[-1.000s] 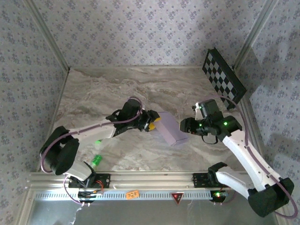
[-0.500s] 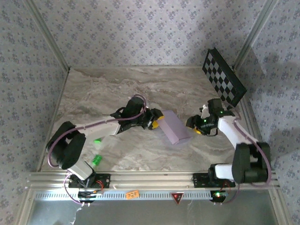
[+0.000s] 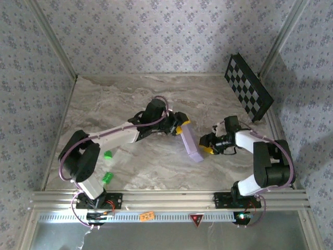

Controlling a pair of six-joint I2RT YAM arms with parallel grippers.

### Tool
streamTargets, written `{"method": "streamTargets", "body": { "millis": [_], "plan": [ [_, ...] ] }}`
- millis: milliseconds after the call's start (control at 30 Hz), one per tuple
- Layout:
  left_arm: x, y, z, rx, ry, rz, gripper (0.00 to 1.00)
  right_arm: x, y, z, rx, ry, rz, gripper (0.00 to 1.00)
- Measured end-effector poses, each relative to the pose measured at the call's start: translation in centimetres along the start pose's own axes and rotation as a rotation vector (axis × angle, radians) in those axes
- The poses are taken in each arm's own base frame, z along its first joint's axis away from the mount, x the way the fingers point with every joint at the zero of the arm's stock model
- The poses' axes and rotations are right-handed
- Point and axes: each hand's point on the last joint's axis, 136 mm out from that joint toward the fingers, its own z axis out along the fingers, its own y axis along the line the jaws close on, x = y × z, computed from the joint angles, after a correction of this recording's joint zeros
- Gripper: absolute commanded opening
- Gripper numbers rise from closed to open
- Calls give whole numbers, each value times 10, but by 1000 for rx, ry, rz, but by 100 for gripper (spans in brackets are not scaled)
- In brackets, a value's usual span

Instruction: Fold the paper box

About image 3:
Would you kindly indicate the lilac and white paper box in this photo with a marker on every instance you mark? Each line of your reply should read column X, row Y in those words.
column 191, row 145

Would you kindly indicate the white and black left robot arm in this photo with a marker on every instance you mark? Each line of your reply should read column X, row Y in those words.
column 80, row 159

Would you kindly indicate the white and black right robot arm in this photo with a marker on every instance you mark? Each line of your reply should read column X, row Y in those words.
column 270, row 166

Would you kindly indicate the aluminium table side profile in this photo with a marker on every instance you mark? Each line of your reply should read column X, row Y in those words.
column 68, row 104
column 275, row 125

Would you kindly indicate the small green toy block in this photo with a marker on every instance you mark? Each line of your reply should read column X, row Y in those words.
column 108, row 155

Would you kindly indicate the black and grey checkerboard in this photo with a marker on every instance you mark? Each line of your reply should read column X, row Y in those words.
column 247, row 83

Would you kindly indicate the red triangle sticker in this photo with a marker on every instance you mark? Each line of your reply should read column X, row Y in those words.
column 197, row 219

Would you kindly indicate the large green toy block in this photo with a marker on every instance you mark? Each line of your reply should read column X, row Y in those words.
column 107, row 177

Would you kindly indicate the black controller board lit LEDs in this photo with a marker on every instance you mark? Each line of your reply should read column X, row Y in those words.
column 243, row 218

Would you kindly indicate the orange paper label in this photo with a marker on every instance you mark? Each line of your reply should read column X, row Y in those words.
column 147, row 216

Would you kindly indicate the grey metal panel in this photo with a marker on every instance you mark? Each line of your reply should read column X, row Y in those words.
column 156, row 237

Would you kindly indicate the black controller board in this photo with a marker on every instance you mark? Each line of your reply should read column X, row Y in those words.
column 97, row 217

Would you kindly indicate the white torn tape strip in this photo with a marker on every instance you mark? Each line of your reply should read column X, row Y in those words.
column 83, row 240

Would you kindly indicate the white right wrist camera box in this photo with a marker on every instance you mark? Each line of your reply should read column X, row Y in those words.
column 216, row 128

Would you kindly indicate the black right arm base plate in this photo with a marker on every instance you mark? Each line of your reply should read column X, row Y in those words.
column 221, row 200

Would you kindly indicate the aluminium mounting rail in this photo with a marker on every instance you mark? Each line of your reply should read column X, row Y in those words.
column 169, row 199

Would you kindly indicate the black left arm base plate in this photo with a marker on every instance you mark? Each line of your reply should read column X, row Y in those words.
column 117, row 200

